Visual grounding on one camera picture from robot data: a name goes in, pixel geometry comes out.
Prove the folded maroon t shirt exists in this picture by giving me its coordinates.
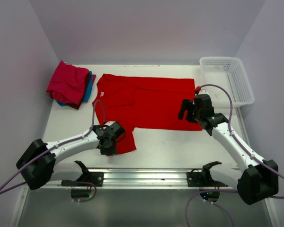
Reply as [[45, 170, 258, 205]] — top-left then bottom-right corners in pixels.
[[68, 73, 91, 110]]

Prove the folded teal t shirt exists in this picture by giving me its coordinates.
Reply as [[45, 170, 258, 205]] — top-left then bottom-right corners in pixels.
[[56, 71, 96, 107]]

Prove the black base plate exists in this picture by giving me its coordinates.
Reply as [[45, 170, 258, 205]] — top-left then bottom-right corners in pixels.
[[61, 172, 104, 187], [186, 169, 215, 187]]

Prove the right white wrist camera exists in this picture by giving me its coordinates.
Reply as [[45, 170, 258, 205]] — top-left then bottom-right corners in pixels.
[[195, 86, 209, 95]]

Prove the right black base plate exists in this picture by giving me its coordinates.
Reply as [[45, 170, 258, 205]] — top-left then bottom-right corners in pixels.
[[186, 169, 215, 187]]

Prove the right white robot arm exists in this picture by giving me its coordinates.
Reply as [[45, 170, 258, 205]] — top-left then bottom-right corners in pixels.
[[178, 94, 279, 205]]

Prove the folded magenta t shirt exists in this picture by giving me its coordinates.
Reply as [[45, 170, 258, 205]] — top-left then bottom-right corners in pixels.
[[46, 61, 90, 105]]

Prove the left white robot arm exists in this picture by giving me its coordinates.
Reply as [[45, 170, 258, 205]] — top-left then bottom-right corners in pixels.
[[16, 122, 126, 190]]

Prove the bright red t shirt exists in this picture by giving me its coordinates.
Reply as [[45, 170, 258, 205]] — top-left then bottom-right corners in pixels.
[[96, 74, 202, 154]]

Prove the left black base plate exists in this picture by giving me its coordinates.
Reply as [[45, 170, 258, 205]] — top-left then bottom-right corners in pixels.
[[61, 172, 104, 187]]

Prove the aluminium mounting rail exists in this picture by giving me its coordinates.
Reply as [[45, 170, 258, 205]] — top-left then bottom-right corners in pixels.
[[42, 168, 240, 190]]

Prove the white plastic basket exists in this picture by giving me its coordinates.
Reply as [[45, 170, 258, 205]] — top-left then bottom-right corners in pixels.
[[199, 56, 255, 108]]

